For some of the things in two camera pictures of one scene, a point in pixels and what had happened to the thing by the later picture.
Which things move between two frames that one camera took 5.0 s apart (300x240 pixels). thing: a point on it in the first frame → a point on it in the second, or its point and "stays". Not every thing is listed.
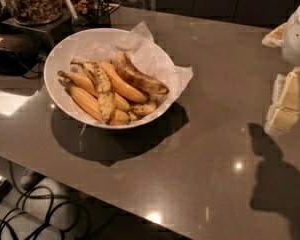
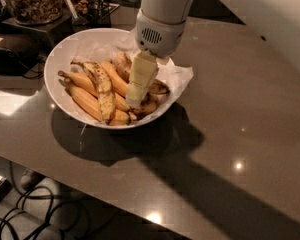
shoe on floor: (29, 179) stays
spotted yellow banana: (103, 88) stays
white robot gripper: (297, 39) → (160, 37)
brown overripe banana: (126, 68) stays
